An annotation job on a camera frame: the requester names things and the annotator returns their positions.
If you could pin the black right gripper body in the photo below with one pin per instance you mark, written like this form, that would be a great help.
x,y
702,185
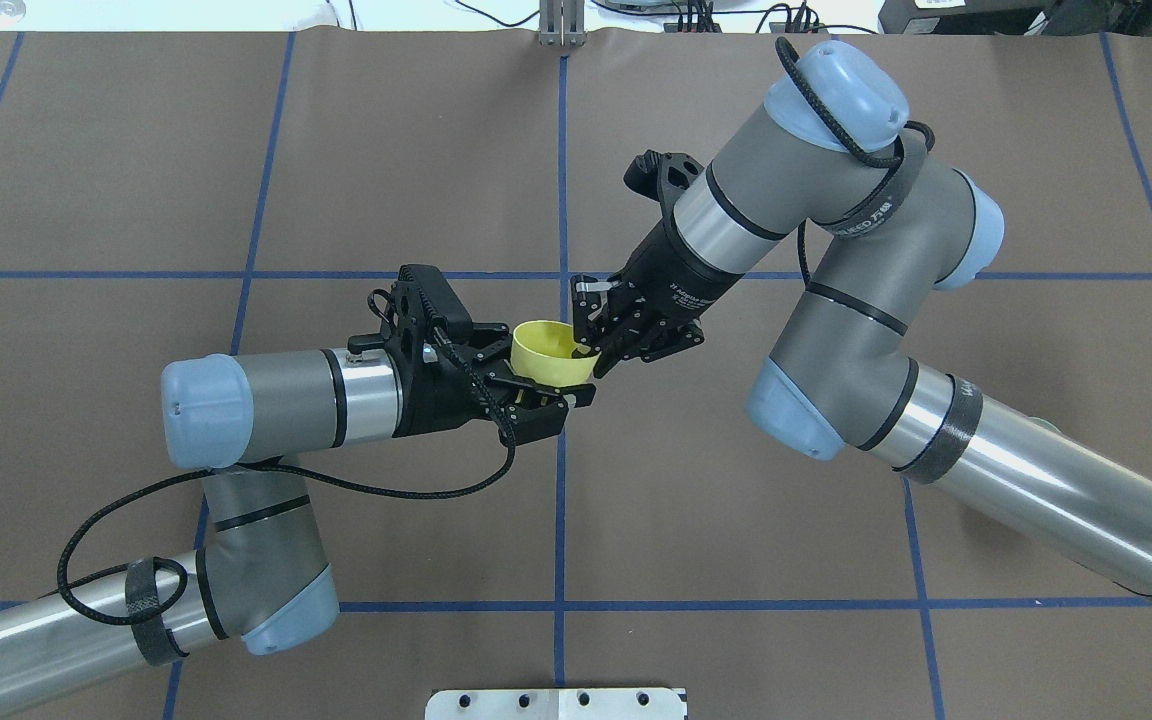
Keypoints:
x,y
663,272

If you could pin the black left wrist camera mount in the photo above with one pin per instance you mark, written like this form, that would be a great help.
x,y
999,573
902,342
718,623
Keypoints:
x,y
419,309

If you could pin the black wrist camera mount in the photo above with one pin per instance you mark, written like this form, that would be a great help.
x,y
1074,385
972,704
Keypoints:
x,y
662,177
419,309

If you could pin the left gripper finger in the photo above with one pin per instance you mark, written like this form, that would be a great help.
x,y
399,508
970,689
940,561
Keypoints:
x,y
476,344
534,412

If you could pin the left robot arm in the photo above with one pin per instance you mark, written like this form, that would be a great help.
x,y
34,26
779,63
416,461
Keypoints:
x,y
233,424

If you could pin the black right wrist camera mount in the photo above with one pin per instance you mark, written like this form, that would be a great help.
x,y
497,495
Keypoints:
x,y
662,177

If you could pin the yellow plastic cup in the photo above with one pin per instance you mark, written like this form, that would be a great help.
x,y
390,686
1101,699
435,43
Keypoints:
x,y
547,352

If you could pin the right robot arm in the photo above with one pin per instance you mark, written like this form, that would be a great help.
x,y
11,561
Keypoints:
x,y
676,500

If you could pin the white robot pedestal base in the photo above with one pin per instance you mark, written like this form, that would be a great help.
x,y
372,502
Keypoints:
x,y
560,703

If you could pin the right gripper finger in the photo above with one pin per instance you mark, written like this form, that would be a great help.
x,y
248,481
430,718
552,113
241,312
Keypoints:
x,y
599,312
645,340

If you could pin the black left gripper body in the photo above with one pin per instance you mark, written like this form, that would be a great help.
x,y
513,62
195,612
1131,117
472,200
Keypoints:
x,y
428,402

